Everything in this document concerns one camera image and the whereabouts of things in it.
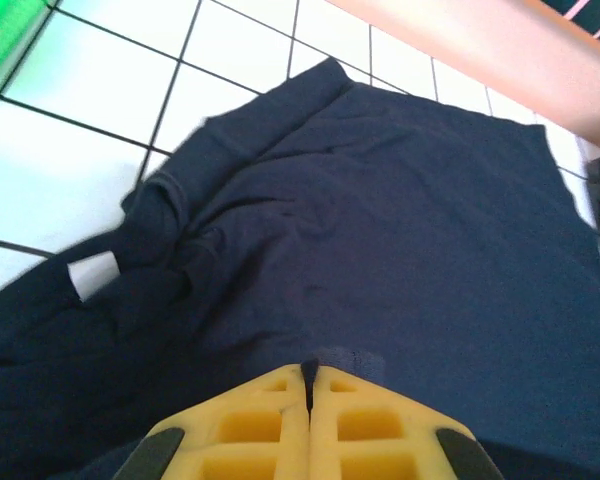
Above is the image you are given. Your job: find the green plastic basket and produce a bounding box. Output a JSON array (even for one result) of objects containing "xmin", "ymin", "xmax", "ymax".
[{"xmin": 0, "ymin": 0, "xmax": 57, "ymax": 127}]

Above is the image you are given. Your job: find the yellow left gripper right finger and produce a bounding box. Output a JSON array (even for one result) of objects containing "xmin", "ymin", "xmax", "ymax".
[{"xmin": 307, "ymin": 363, "xmax": 505, "ymax": 480}]

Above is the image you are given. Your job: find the navy blue t-shirt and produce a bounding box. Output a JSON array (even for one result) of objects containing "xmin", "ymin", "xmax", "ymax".
[{"xmin": 0, "ymin": 55, "xmax": 600, "ymax": 480}]

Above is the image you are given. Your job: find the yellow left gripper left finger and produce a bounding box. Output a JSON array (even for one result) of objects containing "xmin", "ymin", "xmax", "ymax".
[{"xmin": 122, "ymin": 363, "xmax": 313, "ymax": 480}]

